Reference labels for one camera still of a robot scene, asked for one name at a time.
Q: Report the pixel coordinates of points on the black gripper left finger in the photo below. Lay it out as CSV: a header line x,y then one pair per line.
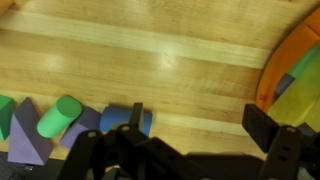
x,y
133,156

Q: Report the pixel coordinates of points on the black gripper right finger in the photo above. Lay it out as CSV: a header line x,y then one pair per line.
x,y
286,153

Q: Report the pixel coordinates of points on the blue foam cylinder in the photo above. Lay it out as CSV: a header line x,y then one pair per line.
x,y
115,118

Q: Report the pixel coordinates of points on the short green foam cylinder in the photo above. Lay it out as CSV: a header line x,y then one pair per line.
x,y
58,118

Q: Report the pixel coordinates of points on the clear toy bag blue rim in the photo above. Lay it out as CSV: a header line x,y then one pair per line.
x,y
283,60

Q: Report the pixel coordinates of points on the green foam triangle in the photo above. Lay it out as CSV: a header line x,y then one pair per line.
x,y
6,116

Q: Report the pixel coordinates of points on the purple foam cube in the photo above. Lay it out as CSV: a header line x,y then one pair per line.
x,y
83,125

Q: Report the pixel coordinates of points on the long purple foam wedge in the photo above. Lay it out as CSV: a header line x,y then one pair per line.
x,y
26,140

